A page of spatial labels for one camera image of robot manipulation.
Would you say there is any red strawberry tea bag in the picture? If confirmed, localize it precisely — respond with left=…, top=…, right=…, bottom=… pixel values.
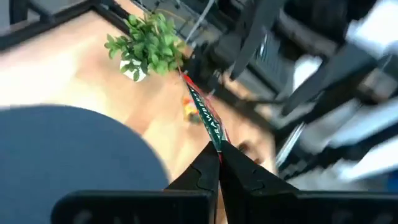
left=180, top=73, right=231, bottom=156

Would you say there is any green plant in white pot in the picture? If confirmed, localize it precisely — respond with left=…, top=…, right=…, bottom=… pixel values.
left=103, top=11, right=188, bottom=83

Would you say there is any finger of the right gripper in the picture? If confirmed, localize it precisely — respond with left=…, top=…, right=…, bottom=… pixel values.
left=281, top=43, right=379, bottom=116
left=229, top=0, right=285, bottom=80

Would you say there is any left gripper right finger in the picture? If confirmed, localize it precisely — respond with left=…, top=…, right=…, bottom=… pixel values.
left=219, top=140, right=398, bottom=224

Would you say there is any orange tea bag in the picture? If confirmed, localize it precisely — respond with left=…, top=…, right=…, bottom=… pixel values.
left=181, top=95, right=203, bottom=126

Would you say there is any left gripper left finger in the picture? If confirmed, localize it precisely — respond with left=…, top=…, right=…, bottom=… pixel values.
left=50, top=141, right=221, bottom=224

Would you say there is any round dark blue woven mat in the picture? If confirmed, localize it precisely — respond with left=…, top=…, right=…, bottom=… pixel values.
left=0, top=104, right=171, bottom=224

